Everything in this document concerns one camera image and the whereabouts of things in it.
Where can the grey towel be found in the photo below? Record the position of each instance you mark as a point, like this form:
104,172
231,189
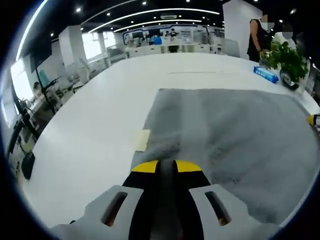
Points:
237,135

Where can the blue wet wipes packet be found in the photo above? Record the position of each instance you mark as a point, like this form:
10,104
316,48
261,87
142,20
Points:
266,74

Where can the black monitor on stand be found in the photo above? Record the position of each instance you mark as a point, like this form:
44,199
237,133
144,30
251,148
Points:
41,58

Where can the black bag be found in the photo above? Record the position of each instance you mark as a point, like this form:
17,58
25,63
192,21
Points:
27,165

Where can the black and grey headset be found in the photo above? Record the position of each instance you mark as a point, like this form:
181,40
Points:
288,81

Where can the green leafy plant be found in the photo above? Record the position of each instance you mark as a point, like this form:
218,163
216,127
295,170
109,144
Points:
287,58

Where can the clear glass vase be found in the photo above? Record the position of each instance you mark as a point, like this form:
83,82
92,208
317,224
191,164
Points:
302,85

